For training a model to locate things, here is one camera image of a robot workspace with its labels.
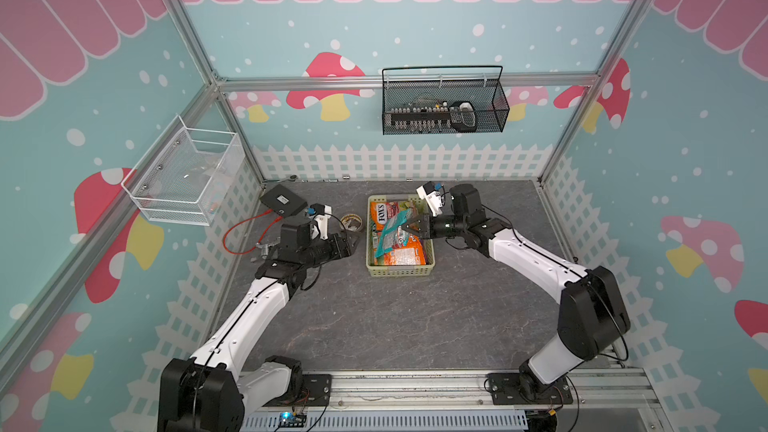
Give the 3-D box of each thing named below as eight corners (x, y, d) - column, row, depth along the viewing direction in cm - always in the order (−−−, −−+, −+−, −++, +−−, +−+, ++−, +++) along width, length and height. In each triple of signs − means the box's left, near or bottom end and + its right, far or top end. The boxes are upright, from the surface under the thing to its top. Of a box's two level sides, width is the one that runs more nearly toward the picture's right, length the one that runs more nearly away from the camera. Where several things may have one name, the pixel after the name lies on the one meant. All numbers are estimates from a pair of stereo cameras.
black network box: (261, 202, 117) (259, 197, 115) (280, 187, 122) (279, 183, 119) (288, 221, 111) (287, 217, 109) (308, 205, 116) (306, 200, 114)
